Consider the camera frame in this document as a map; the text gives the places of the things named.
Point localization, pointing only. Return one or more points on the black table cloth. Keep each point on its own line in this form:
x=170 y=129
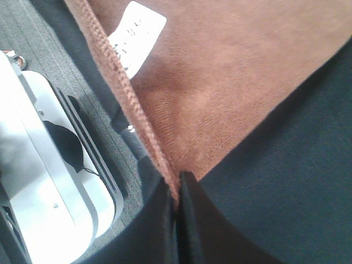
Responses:
x=287 y=186

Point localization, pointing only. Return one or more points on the white towel care label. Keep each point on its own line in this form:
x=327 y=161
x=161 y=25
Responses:
x=136 y=35

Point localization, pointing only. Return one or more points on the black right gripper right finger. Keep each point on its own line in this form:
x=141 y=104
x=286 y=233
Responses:
x=205 y=236

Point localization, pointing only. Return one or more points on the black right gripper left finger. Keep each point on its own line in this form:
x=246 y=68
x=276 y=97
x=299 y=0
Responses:
x=149 y=238

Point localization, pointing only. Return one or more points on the brown microfibre towel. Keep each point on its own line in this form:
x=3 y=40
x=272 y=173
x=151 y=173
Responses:
x=217 y=70

